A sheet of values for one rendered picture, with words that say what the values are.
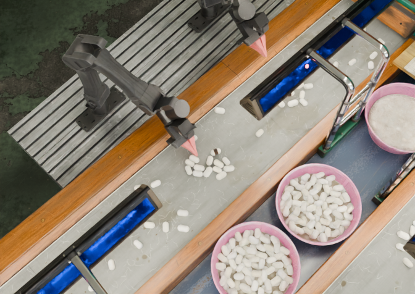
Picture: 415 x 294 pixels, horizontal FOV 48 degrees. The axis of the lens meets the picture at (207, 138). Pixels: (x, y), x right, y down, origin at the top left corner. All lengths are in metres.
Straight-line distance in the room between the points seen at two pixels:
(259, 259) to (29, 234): 0.72
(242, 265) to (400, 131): 0.71
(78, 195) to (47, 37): 1.56
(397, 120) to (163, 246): 0.90
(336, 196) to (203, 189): 0.43
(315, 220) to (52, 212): 0.84
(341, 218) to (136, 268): 0.66
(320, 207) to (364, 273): 0.23
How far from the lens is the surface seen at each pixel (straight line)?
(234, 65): 1.74
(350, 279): 1.52
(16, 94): 2.83
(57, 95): 1.92
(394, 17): 1.87
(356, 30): 1.43
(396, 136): 1.72
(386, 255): 1.57
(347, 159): 1.71
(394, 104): 1.79
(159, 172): 1.59
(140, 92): 1.46
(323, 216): 1.57
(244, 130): 1.64
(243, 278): 1.49
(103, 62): 1.42
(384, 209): 1.58
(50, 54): 2.91
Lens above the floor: 2.20
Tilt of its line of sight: 64 degrees down
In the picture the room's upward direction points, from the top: 6 degrees counter-clockwise
